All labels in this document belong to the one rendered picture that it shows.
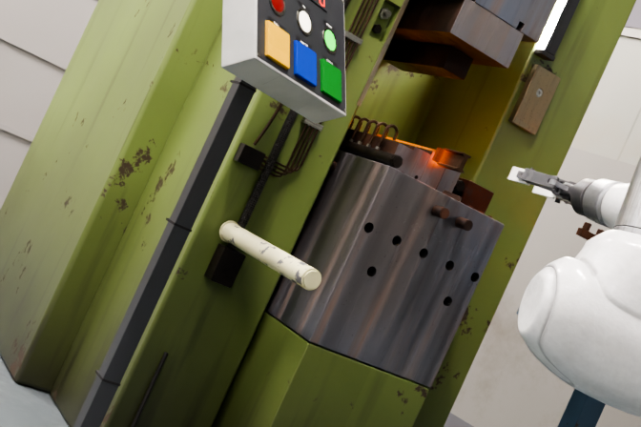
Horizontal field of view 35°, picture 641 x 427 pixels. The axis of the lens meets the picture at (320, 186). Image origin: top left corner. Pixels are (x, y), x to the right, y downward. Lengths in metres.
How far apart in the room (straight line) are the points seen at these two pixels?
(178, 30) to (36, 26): 3.13
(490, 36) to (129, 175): 1.02
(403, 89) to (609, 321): 1.75
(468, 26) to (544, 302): 1.27
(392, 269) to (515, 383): 2.75
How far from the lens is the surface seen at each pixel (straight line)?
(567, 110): 2.89
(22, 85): 5.89
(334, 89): 2.13
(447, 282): 2.51
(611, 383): 1.35
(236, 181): 2.40
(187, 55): 2.79
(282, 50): 1.98
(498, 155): 2.77
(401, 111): 2.98
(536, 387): 5.04
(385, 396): 2.51
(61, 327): 2.83
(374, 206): 2.34
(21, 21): 5.83
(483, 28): 2.52
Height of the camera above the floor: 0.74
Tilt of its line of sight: 2 degrees up
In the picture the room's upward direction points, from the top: 25 degrees clockwise
